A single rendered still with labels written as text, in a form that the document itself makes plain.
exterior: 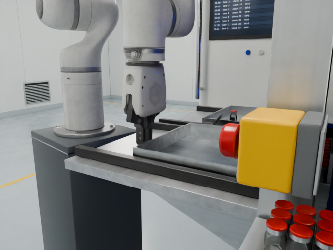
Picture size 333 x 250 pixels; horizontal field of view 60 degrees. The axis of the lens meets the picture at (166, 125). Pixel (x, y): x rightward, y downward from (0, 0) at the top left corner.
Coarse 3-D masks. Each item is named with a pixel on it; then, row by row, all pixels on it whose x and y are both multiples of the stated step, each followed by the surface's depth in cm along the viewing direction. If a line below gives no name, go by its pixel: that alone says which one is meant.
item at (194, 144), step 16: (176, 128) 72; (192, 128) 78; (208, 128) 76; (144, 144) 60; (160, 144) 65; (176, 144) 70; (192, 144) 70; (208, 144) 70; (160, 160) 54; (176, 160) 52; (192, 160) 50; (208, 160) 59; (224, 160) 59; (320, 192) 41
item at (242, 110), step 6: (228, 108) 104; (234, 108) 106; (240, 108) 105; (246, 108) 104; (252, 108) 103; (210, 114) 90; (216, 114) 94; (228, 114) 105; (240, 114) 105; (246, 114) 104; (204, 120) 85; (210, 120) 84; (222, 120) 82; (228, 120) 81; (330, 138) 69
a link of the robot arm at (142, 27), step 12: (132, 0) 52; (144, 0) 52; (156, 0) 53; (168, 0) 56; (132, 12) 53; (144, 12) 52; (156, 12) 53; (168, 12) 55; (132, 24) 53; (144, 24) 53; (156, 24) 54; (168, 24) 56; (132, 36) 54; (144, 36) 53; (156, 36) 54
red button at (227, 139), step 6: (228, 126) 32; (234, 126) 32; (222, 132) 32; (228, 132) 31; (234, 132) 31; (222, 138) 32; (228, 138) 31; (234, 138) 31; (222, 144) 32; (228, 144) 31; (234, 144) 31; (222, 150) 32; (228, 150) 32; (234, 150) 31; (228, 156) 32; (234, 156) 32
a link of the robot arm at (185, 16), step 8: (176, 0) 58; (184, 0) 58; (192, 0) 58; (176, 8) 56; (184, 8) 57; (192, 8) 58; (176, 16) 56; (184, 16) 57; (192, 16) 59; (176, 24) 57; (184, 24) 58; (192, 24) 60; (176, 32) 59; (184, 32) 60
